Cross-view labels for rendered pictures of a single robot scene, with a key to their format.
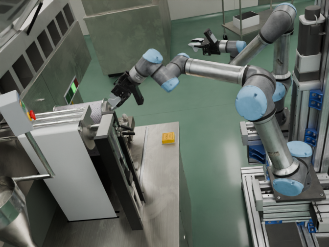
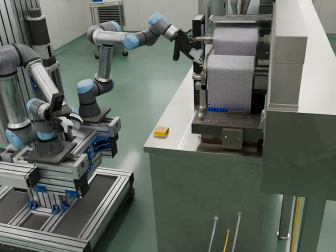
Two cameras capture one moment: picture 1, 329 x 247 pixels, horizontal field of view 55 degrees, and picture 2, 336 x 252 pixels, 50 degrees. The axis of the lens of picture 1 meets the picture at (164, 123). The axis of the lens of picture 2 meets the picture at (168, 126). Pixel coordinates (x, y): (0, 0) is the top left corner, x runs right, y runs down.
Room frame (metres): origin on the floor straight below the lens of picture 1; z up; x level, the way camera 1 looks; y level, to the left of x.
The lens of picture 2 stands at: (3.20, 0.24, 1.91)
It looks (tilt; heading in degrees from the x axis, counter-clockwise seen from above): 28 degrees down; 186
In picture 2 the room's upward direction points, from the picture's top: 3 degrees counter-clockwise
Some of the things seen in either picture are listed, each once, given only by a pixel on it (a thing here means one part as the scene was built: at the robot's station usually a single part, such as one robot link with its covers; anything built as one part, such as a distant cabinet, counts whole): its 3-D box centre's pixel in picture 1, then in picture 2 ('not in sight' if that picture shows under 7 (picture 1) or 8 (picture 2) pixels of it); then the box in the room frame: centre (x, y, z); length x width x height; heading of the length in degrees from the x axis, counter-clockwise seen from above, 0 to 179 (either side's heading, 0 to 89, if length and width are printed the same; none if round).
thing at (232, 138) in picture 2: not in sight; (232, 139); (1.59, 0.38, 0.96); 0.10 x 0.03 x 0.11; 80
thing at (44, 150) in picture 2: (273, 112); (49, 142); (1.46, -0.66, 0.87); 0.15 x 0.15 x 0.10
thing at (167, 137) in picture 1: (168, 137); (161, 131); (1.40, 0.00, 0.91); 0.07 x 0.07 x 0.02; 80
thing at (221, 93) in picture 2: not in sight; (229, 95); (1.37, 0.37, 1.11); 0.23 x 0.01 x 0.18; 80
